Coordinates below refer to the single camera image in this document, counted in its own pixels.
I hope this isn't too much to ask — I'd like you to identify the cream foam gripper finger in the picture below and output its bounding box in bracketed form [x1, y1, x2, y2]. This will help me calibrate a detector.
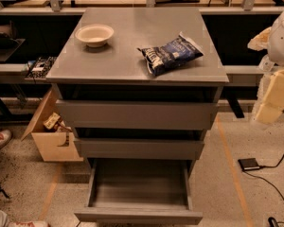
[255, 68, 284, 125]
[247, 27, 271, 51]

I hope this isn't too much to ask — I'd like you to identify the blue chip bag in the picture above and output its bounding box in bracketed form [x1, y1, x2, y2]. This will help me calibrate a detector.
[138, 32, 204, 76]

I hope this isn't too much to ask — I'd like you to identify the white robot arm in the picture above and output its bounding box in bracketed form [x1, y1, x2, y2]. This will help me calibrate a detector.
[247, 10, 284, 126]

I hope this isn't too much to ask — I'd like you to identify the grey drawer cabinet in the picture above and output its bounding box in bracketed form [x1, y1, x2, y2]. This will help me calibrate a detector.
[45, 7, 230, 175]

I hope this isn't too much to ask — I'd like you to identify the grey bottom drawer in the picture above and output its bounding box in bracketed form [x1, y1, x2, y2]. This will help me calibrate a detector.
[75, 159, 203, 225]

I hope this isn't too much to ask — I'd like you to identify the grey drawer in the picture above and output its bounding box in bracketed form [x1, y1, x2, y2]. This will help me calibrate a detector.
[74, 138, 204, 160]
[75, 159, 203, 225]
[56, 100, 218, 131]

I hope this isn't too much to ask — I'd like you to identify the grey middle drawer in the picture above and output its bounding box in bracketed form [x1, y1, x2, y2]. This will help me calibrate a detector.
[74, 138, 204, 160]

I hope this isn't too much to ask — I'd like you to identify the grey top drawer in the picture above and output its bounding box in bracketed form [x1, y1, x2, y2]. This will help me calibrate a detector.
[56, 100, 218, 131]

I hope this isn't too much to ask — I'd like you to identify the black foot pedal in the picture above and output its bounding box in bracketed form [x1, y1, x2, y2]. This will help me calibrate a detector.
[238, 158, 260, 171]

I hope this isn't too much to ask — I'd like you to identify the long metal workbench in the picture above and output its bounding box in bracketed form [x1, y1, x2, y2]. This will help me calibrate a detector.
[0, 5, 284, 88]

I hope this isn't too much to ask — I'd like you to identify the white bowl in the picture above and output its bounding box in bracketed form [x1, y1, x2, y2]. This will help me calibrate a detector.
[75, 24, 115, 47]

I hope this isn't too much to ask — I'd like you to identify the snack pack in box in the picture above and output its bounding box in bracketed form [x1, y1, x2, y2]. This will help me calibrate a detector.
[43, 113, 62, 131]

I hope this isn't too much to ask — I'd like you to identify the patterned notebook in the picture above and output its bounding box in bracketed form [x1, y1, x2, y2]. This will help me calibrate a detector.
[27, 57, 56, 79]

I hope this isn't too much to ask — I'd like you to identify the cardboard box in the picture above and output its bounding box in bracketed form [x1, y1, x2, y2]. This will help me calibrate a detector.
[21, 89, 83, 162]

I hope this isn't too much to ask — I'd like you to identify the red white sneaker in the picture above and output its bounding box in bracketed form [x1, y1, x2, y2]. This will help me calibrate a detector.
[0, 130, 12, 149]

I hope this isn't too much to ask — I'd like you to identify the black pedal cable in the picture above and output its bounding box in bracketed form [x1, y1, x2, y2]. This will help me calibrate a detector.
[243, 143, 284, 225]

